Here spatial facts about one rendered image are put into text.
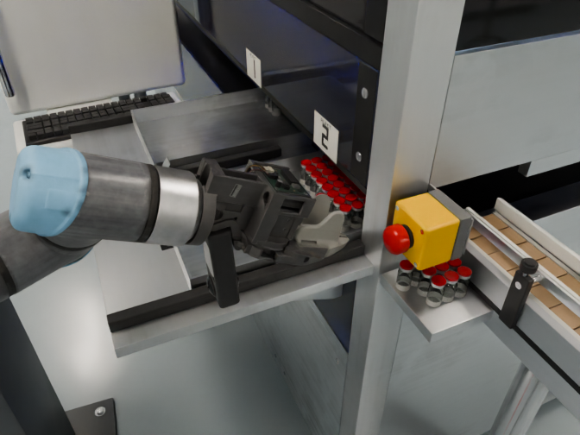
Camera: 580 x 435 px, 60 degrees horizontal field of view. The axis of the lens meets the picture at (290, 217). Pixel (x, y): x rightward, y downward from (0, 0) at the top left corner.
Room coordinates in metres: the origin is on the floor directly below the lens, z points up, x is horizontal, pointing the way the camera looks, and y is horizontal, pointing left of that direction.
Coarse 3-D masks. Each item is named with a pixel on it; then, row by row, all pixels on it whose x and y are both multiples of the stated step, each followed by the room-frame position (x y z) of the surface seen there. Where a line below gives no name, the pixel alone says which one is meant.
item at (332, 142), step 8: (320, 120) 0.77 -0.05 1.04; (320, 128) 0.76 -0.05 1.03; (328, 128) 0.74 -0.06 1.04; (320, 136) 0.76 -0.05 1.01; (328, 136) 0.74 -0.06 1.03; (336, 136) 0.71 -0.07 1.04; (320, 144) 0.76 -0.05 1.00; (328, 144) 0.74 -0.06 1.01; (336, 144) 0.71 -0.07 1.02; (328, 152) 0.74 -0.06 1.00; (336, 152) 0.71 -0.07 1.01; (336, 160) 0.71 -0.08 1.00
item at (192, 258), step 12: (300, 156) 0.87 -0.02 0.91; (312, 156) 0.88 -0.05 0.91; (240, 168) 0.82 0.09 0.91; (360, 228) 0.68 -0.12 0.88; (288, 240) 0.64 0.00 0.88; (180, 252) 0.58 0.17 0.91; (192, 252) 0.61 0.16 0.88; (240, 252) 0.61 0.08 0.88; (180, 264) 0.58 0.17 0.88; (192, 264) 0.58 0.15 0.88; (204, 264) 0.58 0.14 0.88; (240, 264) 0.55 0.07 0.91; (252, 264) 0.56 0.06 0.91; (264, 264) 0.56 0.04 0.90; (192, 276) 0.56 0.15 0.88; (204, 276) 0.53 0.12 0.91; (192, 288) 0.52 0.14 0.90
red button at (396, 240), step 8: (392, 224) 0.52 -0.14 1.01; (400, 224) 0.52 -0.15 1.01; (384, 232) 0.52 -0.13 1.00; (392, 232) 0.51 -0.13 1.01; (400, 232) 0.50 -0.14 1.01; (384, 240) 0.51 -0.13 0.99; (392, 240) 0.50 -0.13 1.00; (400, 240) 0.50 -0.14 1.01; (408, 240) 0.50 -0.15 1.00; (392, 248) 0.50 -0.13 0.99; (400, 248) 0.49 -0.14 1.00; (408, 248) 0.50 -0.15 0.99
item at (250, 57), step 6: (246, 48) 1.10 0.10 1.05; (246, 54) 1.10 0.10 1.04; (252, 54) 1.06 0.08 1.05; (252, 60) 1.06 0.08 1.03; (258, 60) 1.03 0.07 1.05; (252, 66) 1.06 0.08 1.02; (258, 66) 1.03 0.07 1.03; (252, 72) 1.07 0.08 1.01; (258, 72) 1.03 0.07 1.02; (252, 78) 1.07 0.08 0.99; (258, 78) 1.03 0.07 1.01; (258, 84) 1.03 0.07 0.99
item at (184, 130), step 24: (216, 96) 1.15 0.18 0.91; (240, 96) 1.18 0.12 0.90; (264, 96) 1.20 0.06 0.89; (144, 120) 1.08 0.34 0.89; (168, 120) 1.09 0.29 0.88; (192, 120) 1.09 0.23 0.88; (216, 120) 1.09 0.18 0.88; (240, 120) 1.09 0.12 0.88; (264, 120) 1.09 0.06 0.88; (288, 120) 1.09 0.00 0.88; (144, 144) 0.93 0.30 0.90; (168, 144) 0.97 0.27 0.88; (192, 144) 0.97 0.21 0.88; (216, 144) 0.97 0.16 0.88; (240, 144) 0.91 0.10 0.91; (264, 144) 0.93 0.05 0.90; (288, 144) 0.95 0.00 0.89
